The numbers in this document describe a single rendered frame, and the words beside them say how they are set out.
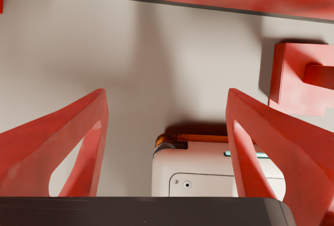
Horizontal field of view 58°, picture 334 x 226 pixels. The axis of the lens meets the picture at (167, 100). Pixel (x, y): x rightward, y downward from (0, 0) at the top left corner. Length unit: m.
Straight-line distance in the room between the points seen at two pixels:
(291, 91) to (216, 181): 0.39
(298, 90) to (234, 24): 0.32
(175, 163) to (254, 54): 0.50
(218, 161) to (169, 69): 0.40
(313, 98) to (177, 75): 0.47
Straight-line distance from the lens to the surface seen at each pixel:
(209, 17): 1.13
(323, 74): 0.94
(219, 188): 0.93
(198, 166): 0.90
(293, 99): 1.07
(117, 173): 1.24
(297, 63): 1.06
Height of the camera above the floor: 1.12
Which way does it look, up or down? 80 degrees down
